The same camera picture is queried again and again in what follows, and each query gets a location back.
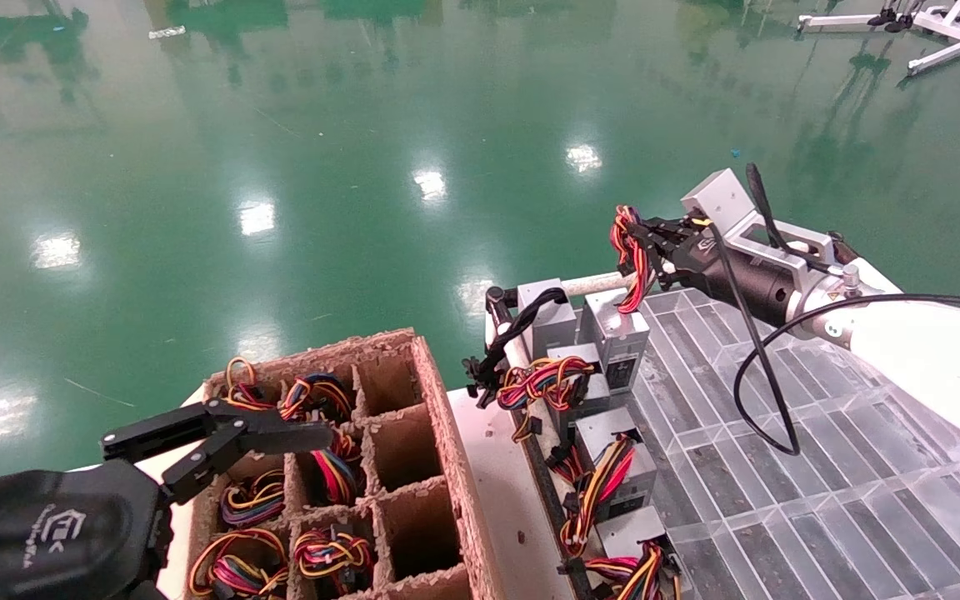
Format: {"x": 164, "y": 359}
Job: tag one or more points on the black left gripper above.
{"x": 55, "y": 533}

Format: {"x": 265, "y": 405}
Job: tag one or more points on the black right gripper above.
{"x": 738, "y": 279}

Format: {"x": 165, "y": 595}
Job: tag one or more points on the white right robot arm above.
{"x": 930, "y": 350}

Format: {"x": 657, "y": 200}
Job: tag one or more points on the brown cardboard divider box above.
{"x": 447, "y": 433}

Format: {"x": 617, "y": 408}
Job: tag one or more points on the clear plastic divider tray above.
{"x": 780, "y": 517}

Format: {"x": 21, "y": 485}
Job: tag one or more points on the white metal stand base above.
{"x": 947, "y": 52}

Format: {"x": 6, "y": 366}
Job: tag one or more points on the white paper scrap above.
{"x": 167, "y": 33}

